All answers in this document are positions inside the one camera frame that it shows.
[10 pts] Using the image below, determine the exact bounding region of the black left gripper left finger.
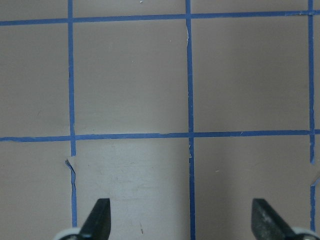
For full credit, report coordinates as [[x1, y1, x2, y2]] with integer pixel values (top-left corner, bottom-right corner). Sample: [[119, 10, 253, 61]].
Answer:
[[78, 198, 111, 238]]

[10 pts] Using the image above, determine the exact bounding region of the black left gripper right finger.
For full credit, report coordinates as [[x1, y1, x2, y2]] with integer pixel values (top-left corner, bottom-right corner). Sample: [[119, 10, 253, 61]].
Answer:
[[251, 198, 294, 240]]

